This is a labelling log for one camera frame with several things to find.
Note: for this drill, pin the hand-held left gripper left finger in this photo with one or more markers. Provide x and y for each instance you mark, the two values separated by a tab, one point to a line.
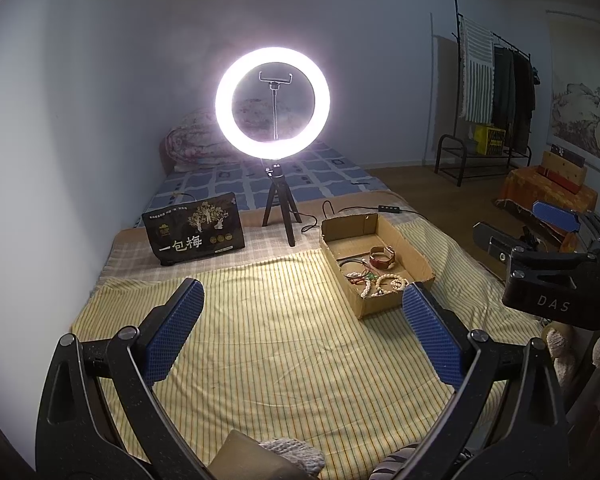
175	330

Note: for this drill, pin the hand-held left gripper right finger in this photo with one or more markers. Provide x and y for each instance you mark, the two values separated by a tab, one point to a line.
432	337

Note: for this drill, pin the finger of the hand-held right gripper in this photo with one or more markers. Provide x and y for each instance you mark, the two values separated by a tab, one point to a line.
492	240
555	212

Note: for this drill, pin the cardboard box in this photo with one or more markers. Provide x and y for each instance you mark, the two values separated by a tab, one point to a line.
380	307

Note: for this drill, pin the dark thin bangle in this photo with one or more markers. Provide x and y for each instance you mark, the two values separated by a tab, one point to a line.
341	263

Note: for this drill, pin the orange cloth-covered stool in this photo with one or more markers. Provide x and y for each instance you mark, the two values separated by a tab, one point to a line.
530	190

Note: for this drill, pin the yellow striped cloth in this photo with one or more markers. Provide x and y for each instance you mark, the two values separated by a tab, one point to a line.
260	340

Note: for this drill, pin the beige plaid bed sheet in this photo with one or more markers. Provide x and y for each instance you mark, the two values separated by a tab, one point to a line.
130	255

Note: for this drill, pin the black printed bag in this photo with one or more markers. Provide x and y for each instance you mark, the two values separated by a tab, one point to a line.
195	240

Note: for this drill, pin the red-brown wrist watch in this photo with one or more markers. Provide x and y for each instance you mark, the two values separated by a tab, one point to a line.
378	261

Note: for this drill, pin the yellow crate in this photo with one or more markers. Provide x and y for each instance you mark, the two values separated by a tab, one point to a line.
490	141

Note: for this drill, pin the black garment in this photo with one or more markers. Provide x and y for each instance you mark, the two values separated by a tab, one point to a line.
524	105

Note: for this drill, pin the black clothes rack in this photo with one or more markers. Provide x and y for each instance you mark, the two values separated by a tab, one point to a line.
450	136

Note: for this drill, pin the person's striped clothing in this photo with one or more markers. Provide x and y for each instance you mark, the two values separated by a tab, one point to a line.
395	462

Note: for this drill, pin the dark green garment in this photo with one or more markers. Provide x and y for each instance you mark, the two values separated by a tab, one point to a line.
502	90

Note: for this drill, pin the olive cushion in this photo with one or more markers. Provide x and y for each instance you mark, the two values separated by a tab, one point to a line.
235	452

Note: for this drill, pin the striped towel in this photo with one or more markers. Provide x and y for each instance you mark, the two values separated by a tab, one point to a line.
477	70

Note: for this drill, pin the grey knitted cloth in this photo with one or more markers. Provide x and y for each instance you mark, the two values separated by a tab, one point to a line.
290	455

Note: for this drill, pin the black tripod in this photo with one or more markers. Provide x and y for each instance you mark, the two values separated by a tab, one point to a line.
279	195

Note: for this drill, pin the floral quilt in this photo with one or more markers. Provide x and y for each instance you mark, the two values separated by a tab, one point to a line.
190	145

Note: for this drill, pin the blue checked bedsheet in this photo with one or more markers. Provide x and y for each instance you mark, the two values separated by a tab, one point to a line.
320	170

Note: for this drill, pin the phone holder clamp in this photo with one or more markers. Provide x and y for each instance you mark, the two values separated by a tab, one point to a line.
276	82

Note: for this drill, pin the landscape wall poster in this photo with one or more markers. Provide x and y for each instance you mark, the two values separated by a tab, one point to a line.
580	110

